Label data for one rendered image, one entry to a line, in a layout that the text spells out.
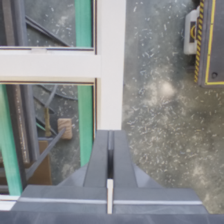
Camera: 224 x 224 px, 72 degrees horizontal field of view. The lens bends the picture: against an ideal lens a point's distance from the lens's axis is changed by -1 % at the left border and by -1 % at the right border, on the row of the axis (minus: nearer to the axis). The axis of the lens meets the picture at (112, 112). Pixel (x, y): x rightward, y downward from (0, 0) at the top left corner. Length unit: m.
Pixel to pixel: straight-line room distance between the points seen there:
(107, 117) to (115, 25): 0.18
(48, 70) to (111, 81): 0.13
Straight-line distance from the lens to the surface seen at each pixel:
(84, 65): 0.32
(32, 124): 0.82
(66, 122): 1.32
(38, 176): 1.31
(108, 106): 0.32
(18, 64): 0.36
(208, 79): 1.09
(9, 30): 0.79
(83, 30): 0.40
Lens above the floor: 1.25
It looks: 75 degrees down
